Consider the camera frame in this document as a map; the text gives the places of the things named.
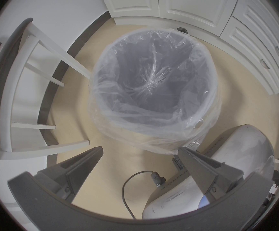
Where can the clear plastic bag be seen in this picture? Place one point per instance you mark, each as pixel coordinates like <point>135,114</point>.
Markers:
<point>142,119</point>

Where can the black plastic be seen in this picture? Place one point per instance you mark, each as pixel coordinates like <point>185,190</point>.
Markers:
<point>182,30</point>

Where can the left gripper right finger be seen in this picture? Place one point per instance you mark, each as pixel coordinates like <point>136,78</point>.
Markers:
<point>209,174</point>

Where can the white trash bin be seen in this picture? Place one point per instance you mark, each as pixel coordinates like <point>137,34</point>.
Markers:
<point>212,80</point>

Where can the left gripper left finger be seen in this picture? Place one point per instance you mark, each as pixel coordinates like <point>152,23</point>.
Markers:
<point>65,179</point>

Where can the grey and white chair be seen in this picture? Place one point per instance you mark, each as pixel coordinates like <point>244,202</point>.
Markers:
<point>9,92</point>

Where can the white wardrobe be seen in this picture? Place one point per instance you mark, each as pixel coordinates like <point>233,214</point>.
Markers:
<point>190,3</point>

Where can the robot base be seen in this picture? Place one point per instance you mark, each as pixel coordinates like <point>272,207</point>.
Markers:
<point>245,148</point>

